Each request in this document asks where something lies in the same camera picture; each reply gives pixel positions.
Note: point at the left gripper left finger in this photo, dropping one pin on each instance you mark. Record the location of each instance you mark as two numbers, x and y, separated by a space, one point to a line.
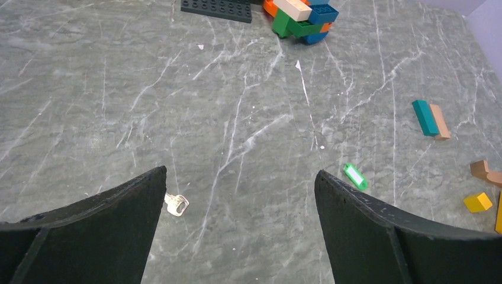
105 238

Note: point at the tan curved brick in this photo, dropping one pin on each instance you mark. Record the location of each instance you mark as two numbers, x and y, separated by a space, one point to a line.
481 170

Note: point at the dark grey brick baseplate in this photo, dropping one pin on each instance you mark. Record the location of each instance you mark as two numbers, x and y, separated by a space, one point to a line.
229 10

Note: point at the green key tag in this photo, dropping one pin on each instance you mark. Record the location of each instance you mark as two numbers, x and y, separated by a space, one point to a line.
355 176

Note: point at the teal and tan brick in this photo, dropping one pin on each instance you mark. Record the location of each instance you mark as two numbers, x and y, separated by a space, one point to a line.
431 120

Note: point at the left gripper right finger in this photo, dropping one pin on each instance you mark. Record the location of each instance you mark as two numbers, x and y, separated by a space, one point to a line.
371 241

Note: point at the small yellow brick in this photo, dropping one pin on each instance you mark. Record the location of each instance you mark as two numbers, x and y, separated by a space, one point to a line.
478 202

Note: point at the colourful brick cluster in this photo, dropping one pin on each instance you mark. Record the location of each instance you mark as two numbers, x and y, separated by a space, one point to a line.
309 21

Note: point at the yellow window brick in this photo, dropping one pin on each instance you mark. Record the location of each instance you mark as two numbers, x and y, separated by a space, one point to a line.
498 220

